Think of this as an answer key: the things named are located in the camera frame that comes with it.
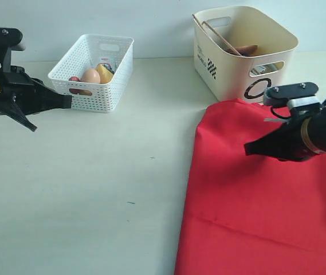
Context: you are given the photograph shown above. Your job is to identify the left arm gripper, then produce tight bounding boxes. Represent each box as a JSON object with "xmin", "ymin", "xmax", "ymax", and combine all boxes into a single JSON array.
[{"xmin": 0, "ymin": 66, "xmax": 72, "ymax": 132}]

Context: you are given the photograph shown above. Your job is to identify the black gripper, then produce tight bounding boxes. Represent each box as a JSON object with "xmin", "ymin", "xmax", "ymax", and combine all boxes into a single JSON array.
[{"xmin": 244, "ymin": 107, "xmax": 326, "ymax": 162}]

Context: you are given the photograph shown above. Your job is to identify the red sausage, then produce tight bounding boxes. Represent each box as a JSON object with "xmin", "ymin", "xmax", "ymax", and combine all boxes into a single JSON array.
[{"xmin": 68, "ymin": 76, "xmax": 81, "ymax": 95}]

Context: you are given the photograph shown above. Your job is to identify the yellow lemon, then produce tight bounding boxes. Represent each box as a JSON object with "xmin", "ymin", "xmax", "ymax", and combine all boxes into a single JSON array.
[{"xmin": 79, "ymin": 90, "xmax": 92, "ymax": 96}]

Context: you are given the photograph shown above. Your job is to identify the beige egg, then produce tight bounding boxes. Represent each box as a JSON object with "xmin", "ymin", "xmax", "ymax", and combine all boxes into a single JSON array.
[{"xmin": 80, "ymin": 68, "xmax": 100, "ymax": 84}]

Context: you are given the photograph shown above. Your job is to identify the red table cloth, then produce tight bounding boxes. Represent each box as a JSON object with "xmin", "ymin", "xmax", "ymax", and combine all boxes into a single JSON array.
[{"xmin": 174, "ymin": 100, "xmax": 326, "ymax": 274}]

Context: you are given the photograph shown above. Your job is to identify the cream plastic bin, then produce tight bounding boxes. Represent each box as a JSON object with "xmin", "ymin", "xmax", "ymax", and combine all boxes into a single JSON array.
[{"xmin": 194, "ymin": 6, "xmax": 298, "ymax": 103}]

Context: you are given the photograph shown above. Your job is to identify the blue white milk carton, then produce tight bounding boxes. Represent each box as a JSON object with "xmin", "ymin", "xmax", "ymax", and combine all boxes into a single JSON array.
[{"xmin": 95, "ymin": 56, "xmax": 117, "ymax": 74}]

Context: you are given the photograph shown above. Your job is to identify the brown wooden spoon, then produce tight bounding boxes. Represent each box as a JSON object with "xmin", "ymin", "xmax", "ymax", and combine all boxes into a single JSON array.
[{"xmin": 226, "ymin": 45, "xmax": 258, "ymax": 56}]

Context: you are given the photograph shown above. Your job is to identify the wooden chopstick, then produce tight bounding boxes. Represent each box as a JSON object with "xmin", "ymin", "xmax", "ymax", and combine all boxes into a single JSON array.
[
  {"xmin": 201, "ymin": 20, "xmax": 242, "ymax": 57},
  {"xmin": 192, "ymin": 14, "xmax": 242, "ymax": 56}
]

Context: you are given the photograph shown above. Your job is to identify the shiny steel cup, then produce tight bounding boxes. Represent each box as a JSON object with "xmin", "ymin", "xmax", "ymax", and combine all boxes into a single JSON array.
[{"xmin": 249, "ymin": 62, "xmax": 284, "ymax": 77}]

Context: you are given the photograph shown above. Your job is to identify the white perforated plastic basket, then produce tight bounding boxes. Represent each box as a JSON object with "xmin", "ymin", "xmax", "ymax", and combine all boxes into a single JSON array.
[{"xmin": 48, "ymin": 34, "xmax": 134, "ymax": 113}]

